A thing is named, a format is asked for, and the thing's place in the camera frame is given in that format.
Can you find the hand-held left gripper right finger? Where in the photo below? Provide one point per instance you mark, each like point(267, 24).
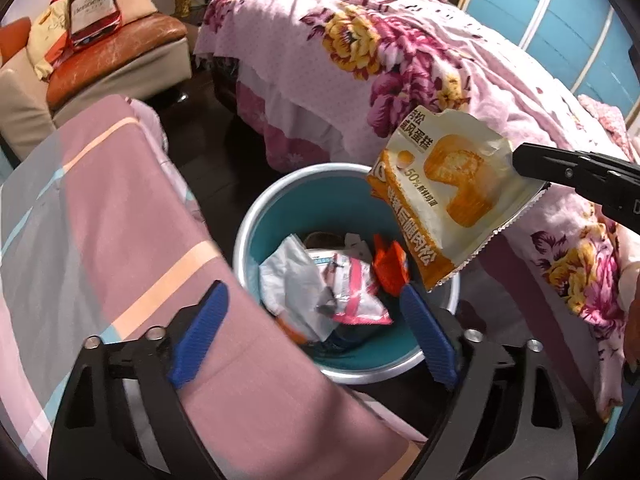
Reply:
point(430, 340)

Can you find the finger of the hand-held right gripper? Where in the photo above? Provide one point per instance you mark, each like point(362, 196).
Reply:
point(565, 170)

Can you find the pink floral bedspread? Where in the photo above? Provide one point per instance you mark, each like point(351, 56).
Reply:
point(400, 50)

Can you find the pink grey plaid tablecloth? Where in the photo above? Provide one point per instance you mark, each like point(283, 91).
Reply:
point(100, 235)

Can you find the teal panelled wardrobe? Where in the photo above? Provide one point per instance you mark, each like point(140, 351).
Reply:
point(550, 15)

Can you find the yellow cake snack wrapper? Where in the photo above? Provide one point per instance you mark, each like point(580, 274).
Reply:
point(450, 195)

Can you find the red gift bag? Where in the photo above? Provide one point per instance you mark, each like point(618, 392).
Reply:
point(95, 7)

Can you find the yellow cloth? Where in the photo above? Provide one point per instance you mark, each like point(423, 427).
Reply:
point(45, 42)

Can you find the pink textured pillow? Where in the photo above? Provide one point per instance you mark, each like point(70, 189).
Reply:
point(607, 112)

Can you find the small red sachet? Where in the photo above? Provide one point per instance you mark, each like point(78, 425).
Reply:
point(392, 267)

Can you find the beige sofa with orange seat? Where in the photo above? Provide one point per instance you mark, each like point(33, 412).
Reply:
point(125, 60)

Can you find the yellow stained white tissue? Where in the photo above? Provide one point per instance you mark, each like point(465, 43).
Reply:
point(292, 285)

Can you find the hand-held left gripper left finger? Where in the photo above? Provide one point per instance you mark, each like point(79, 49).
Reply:
point(200, 335)

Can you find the beige cushion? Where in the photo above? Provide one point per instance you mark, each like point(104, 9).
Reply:
point(137, 0)

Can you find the person's right hand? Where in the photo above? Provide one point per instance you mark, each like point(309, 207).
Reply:
point(632, 340)

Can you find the pink and white snack wrapper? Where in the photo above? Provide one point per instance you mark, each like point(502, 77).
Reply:
point(355, 295)

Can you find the teal trash bin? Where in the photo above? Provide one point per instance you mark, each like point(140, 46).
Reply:
point(260, 220)

